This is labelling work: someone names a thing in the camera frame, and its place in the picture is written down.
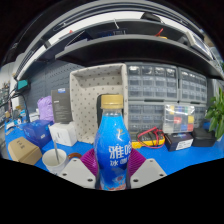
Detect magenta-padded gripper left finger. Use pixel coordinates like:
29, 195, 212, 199
58, 148, 100, 190

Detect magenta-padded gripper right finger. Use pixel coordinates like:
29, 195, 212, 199
128, 148, 168, 190

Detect blue drink bottle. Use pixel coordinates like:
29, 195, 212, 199
93, 93, 133, 192

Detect white mug with face print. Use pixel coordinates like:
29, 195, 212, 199
41, 148, 83, 176

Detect yellow multimeter with red leads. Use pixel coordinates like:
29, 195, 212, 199
130, 126, 166, 150

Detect metal spoon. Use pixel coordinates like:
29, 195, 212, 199
53, 139, 61, 164

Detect black box with white label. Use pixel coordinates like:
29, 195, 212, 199
164, 132, 195, 152

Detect blue printed box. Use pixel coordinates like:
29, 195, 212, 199
22, 119, 54, 149

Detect grey small-parts drawer cabinet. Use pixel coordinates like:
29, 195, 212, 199
125, 62, 179, 102
177, 66, 208, 105
127, 99, 168, 133
193, 102, 208, 130

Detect brown cardboard box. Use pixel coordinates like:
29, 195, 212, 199
7, 136, 43, 166

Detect clear organizer box, colourful parts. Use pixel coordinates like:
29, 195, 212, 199
162, 103, 196, 134

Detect black rounded case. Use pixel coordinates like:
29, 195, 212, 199
96, 93, 128, 130

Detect flat black box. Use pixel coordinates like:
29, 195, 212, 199
191, 127, 218, 148

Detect dark grey upright box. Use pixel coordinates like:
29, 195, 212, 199
50, 87, 74, 124

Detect small white printed box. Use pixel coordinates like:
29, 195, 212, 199
28, 111, 40, 123

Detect purple plastic bag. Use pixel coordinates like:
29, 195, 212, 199
36, 95, 55, 123

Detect white dotted open tray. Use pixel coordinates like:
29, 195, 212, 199
69, 63, 129, 145

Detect green potted plant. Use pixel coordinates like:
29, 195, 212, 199
203, 87, 224, 141

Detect black shelf unit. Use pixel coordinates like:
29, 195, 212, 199
13, 13, 224, 81

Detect teal wall-mounted holder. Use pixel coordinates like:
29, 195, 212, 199
16, 79, 29, 92

